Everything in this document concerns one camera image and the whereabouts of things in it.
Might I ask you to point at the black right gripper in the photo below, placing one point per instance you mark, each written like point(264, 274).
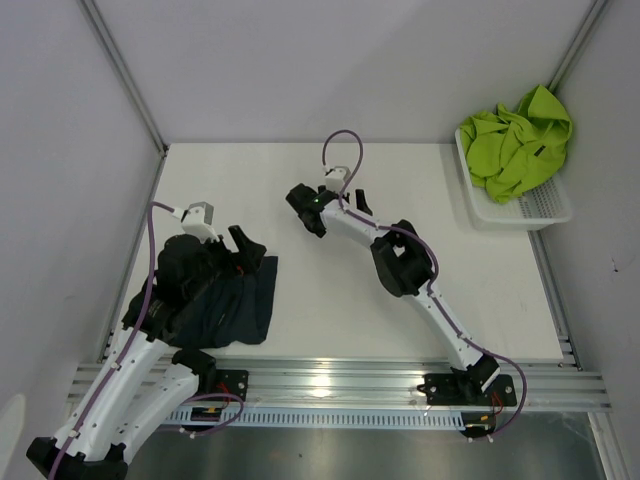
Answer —
point(362, 203)

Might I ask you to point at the aluminium frame post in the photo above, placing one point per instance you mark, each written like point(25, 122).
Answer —
point(578, 43)
point(106, 40)

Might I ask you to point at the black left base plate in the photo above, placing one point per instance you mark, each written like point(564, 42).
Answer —
point(230, 381)

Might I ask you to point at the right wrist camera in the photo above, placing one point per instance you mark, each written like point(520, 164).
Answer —
point(336, 177)

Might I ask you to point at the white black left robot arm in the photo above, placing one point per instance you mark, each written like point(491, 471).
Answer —
point(111, 423)

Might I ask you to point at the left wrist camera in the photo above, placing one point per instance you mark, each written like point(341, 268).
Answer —
point(197, 221)

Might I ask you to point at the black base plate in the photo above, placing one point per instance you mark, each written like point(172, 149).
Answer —
point(230, 381)
point(448, 389)

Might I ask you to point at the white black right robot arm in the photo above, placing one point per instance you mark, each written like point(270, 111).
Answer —
point(406, 270)

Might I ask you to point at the right aluminium frame post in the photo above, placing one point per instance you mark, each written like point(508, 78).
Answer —
point(578, 43)

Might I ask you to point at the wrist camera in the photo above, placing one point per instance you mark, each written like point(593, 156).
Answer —
point(336, 177)
point(197, 221)

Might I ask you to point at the dark navy shorts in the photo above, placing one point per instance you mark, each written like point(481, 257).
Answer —
point(232, 310)

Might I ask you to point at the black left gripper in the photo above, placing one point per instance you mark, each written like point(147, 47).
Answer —
point(254, 253)

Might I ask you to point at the white slotted cable duct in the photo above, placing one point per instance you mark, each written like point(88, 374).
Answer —
point(411, 419)

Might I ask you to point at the aluminium mounting rail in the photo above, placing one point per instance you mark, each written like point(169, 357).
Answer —
point(355, 384)

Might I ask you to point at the lime green shorts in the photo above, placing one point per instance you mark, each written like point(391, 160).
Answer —
point(510, 152)

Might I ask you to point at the white plastic basket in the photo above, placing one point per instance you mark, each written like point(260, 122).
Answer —
point(536, 209)

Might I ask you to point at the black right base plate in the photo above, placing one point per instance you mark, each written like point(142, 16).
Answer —
point(448, 389)

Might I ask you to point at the left aluminium frame post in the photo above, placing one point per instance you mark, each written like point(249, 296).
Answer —
point(106, 40)

